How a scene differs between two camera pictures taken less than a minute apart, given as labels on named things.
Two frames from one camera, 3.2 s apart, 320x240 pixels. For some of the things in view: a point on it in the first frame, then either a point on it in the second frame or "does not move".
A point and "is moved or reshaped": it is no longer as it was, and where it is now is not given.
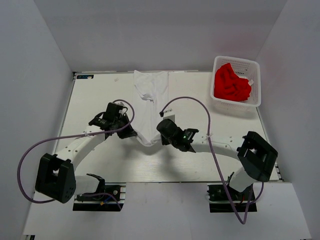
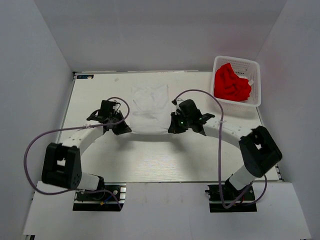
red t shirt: x=229 y=86 does not move
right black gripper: x=165 y=141 to x=174 y=128
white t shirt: x=150 y=90 is moved or reshaped
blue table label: x=85 y=76 does not move
